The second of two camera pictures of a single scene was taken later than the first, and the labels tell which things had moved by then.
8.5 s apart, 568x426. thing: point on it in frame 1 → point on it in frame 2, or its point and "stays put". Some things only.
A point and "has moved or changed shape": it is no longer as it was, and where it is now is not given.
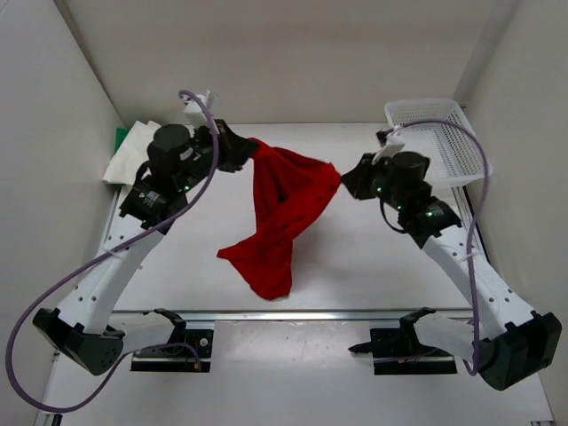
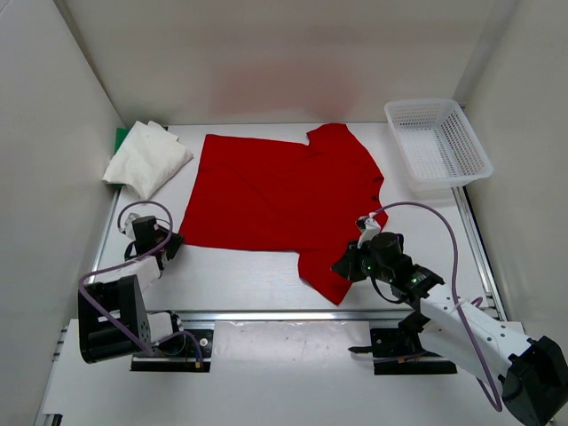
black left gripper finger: x=233 y=149 → x=174 y=245
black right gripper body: x=381 y=183 → x=364 y=264
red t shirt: x=287 y=184 has moved or changed shape
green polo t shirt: x=121 y=133 stays put
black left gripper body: x=203 y=153 → x=165 y=235
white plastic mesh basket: x=441 y=131 stays put
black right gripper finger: x=358 y=178 → x=343 y=266
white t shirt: x=124 y=166 stays put
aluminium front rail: x=289 y=314 stays put
